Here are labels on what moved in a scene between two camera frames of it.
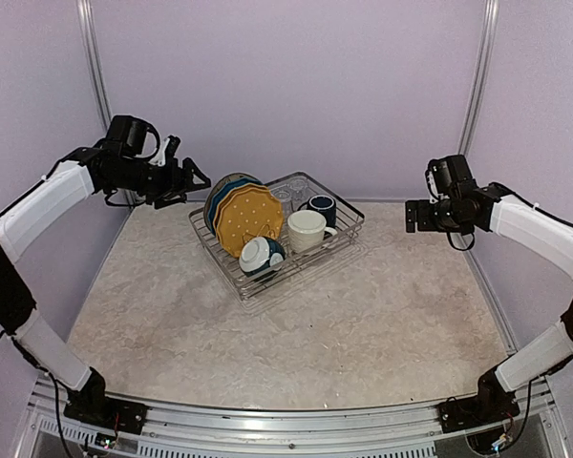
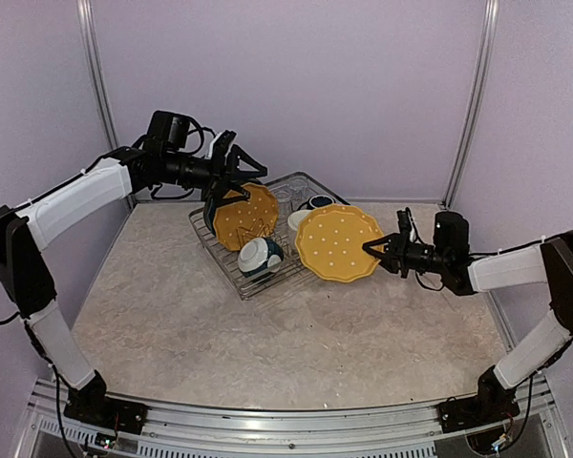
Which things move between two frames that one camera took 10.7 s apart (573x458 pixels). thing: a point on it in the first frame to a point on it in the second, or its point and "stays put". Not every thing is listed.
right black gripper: (424, 221) to (394, 258)
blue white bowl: (261, 255) stays put
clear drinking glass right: (298, 189) stays put
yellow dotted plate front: (245, 213) to (329, 241)
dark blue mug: (324, 204) stays put
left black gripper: (173, 183) to (221, 177)
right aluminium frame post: (482, 74) stays put
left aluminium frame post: (89, 19) stays put
